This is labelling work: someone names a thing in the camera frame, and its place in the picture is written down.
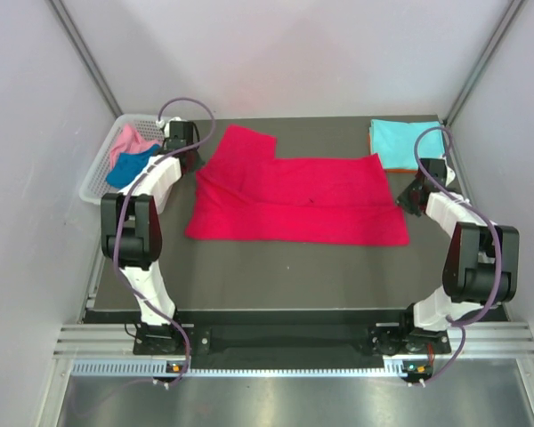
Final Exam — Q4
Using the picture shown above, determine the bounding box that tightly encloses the red t shirt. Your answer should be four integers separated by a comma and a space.
185, 125, 409, 246

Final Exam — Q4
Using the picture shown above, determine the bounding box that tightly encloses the right aluminium frame post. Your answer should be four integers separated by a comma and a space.
442, 0, 527, 126

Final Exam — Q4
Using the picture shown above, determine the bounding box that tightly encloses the white slotted cable duct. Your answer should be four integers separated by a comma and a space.
70, 358, 433, 378

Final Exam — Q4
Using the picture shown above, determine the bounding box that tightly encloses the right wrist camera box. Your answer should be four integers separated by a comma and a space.
443, 156, 457, 187

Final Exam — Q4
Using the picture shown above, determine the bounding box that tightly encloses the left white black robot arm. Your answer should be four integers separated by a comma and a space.
101, 117, 202, 354

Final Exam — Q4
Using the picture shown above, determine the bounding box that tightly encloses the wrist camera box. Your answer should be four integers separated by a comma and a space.
156, 117, 184, 138
443, 156, 457, 187

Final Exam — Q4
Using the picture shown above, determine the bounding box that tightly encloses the folded light blue t shirt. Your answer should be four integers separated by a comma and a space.
369, 119, 445, 169

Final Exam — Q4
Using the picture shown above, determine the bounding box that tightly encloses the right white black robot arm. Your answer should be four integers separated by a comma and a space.
368, 158, 520, 356

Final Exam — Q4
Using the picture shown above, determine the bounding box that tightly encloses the pink t shirt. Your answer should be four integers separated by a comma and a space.
109, 124, 161, 168

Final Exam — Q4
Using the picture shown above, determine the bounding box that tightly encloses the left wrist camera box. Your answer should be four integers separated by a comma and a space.
156, 117, 184, 138

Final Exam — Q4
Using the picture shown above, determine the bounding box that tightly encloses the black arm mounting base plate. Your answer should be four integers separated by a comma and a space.
133, 324, 450, 363

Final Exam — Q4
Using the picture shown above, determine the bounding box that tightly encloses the white perforated plastic basket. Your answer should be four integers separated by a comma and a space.
79, 114, 182, 214

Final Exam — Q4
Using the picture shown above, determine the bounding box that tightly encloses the aluminium frame post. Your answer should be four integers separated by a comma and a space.
45, 0, 123, 117
442, 0, 527, 126

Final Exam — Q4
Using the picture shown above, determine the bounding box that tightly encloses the left aluminium frame post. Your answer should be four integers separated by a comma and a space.
45, 0, 123, 117

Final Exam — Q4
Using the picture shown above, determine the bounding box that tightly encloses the folded orange t shirt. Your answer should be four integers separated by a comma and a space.
368, 131, 417, 173

